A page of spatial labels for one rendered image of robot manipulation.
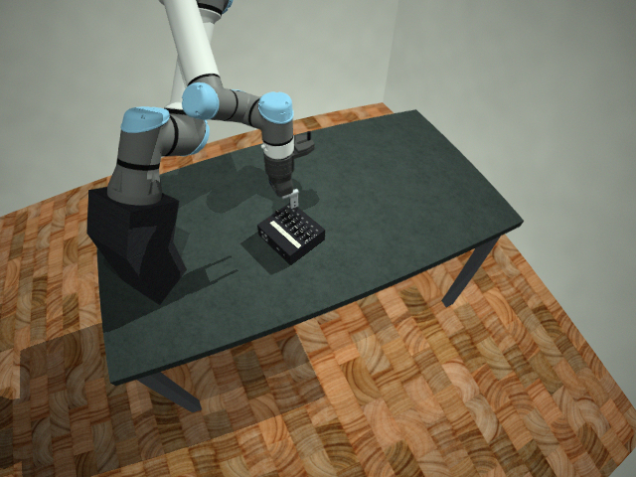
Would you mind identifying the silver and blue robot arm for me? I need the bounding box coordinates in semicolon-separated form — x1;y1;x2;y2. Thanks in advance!
107;0;293;206

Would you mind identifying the black lighting desk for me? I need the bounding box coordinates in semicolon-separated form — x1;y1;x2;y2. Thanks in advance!
257;203;325;265

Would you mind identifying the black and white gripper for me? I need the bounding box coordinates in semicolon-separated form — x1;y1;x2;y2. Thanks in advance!
261;131;315;209

